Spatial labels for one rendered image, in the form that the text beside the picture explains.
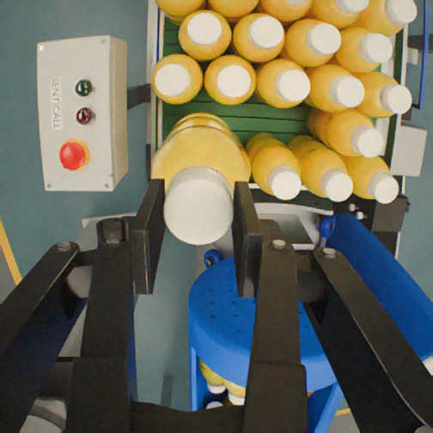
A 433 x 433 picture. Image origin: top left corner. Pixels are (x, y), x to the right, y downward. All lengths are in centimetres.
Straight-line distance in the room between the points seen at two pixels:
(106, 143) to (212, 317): 27
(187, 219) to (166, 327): 184
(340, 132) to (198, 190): 34
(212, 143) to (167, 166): 3
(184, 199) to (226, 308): 33
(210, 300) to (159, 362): 173
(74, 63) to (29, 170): 137
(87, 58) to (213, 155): 27
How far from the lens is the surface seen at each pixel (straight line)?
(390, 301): 108
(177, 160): 22
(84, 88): 44
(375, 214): 64
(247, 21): 47
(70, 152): 46
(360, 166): 53
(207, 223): 20
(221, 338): 46
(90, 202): 172
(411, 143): 80
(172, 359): 221
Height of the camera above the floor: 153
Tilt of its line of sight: 67 degrees down
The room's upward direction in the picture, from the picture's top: 176 degrees clockwise
